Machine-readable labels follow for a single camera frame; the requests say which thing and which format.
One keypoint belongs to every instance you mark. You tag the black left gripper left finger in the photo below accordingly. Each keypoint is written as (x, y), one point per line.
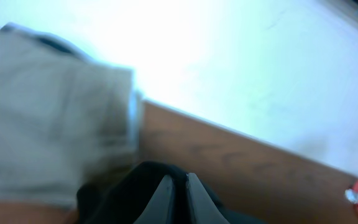
(160, 207)

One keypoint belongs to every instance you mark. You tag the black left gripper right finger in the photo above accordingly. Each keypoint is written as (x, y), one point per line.
(202, 208)

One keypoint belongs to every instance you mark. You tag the black t-shirt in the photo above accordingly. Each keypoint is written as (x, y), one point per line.
(125, 202)

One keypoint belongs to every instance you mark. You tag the folded khaki trousers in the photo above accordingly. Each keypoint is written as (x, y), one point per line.
(63, 119)

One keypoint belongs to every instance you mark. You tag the folded grey garment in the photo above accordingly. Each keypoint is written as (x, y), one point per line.
(47, 40)

